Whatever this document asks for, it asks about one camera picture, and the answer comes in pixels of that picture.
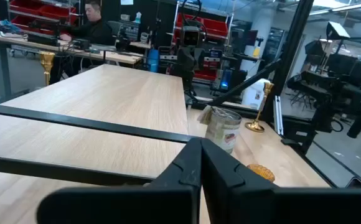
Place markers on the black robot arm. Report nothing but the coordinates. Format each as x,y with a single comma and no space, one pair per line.
323,90

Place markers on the person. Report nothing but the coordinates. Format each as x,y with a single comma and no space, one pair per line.
96,31

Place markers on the black power supply box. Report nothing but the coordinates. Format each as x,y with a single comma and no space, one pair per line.
43,40

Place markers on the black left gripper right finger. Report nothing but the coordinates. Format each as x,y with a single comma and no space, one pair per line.
261,208

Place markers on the amber ribbed glass candle holder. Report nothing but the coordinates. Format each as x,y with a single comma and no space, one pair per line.
261,171

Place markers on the black computer with blue light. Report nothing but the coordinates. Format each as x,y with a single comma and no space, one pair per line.
225,81

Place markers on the black aluminium rig frame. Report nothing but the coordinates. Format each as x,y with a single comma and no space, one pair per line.
292,46

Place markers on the wooden desk with grey legs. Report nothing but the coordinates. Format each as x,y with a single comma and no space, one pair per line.
121,57

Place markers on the tall brass candlestick holder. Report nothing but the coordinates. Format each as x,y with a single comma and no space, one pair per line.
47,60
255,126

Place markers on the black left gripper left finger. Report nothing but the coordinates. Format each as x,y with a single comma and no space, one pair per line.
168,205

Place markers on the silver aluminium extrusion bar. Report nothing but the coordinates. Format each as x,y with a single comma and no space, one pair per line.
278,115

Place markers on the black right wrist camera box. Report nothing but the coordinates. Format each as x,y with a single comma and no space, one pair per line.
191,36

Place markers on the blue cloth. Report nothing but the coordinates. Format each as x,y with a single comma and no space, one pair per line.
6,26

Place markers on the red bin storage rack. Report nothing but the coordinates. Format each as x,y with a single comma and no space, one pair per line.
218,28
43,11

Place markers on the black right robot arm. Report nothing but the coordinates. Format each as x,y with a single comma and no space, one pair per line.
190,18

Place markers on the blue cylinder tank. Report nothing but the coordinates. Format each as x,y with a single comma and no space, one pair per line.
153,60

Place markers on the scented candle tin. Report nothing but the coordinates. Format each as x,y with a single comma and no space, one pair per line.
224,133

